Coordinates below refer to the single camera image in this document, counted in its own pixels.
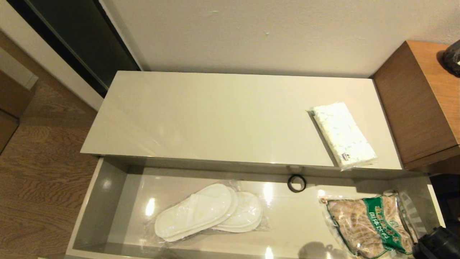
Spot tissue pack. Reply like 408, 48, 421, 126
309, 101, 378, 171

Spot white drawer with recessed handle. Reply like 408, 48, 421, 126
65, 156, 455, 259

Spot white slippers in plastic bag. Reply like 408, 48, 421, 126
154, 182, 265, 243

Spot snack bag with green label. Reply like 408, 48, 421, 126
320, 191, 432, 259

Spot dark sliding door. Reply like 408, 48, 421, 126
7, 0, 142, 97

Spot brown wooden side cabinet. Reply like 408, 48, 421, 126
370, 40, 460, 175

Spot brown wooden furniture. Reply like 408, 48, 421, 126
0, 47, 38, 153

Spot dark round ornament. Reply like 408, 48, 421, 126
441, 40, 460, 77

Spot black tape ring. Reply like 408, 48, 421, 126
287, 174, 307, 193

